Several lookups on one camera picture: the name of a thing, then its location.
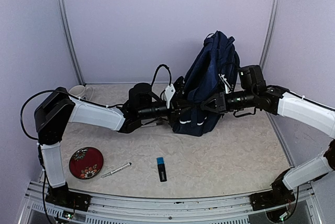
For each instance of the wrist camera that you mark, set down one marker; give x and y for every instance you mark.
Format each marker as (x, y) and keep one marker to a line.
(169, 92)
(227, 87)

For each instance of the front aluminium rail base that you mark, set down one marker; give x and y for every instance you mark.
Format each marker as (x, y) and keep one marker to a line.
(104, 208)

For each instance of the white patterned ceramic cup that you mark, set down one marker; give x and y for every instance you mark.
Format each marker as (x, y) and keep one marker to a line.
(84, 92)

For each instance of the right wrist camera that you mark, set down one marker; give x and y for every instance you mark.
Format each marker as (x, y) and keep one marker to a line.
(227, 87)

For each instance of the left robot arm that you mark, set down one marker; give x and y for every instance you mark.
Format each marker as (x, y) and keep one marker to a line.
(61, 108)

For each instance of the left aluminium frame post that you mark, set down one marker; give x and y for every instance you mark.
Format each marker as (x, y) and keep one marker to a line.
(69, 42)

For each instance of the aluminium frame post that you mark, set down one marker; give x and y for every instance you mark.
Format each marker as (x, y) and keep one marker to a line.
(269, 34)
(69, 42)

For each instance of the right aluminium frame post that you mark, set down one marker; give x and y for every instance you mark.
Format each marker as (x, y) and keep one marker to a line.
(269, 34)

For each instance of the red floral plate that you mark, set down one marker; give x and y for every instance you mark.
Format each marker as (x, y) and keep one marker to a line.
(86, 163)

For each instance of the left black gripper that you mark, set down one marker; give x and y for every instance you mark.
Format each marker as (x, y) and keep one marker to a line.
(175, 105)

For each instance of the black and blue stamp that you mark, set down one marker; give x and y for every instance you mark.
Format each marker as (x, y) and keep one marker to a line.
(161, 169)

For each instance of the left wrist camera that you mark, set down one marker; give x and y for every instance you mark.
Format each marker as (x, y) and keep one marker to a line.
(169, 92)

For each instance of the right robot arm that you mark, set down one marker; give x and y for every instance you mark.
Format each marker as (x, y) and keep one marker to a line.
(281, 101)

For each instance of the navy blue student backpack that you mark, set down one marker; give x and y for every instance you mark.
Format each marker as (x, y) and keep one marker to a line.
(217, 57)

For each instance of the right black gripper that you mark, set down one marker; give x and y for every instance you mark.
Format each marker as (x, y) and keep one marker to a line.
(221, 101)

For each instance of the clear plastic syringe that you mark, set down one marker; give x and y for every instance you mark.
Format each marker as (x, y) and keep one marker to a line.
(116, 170)

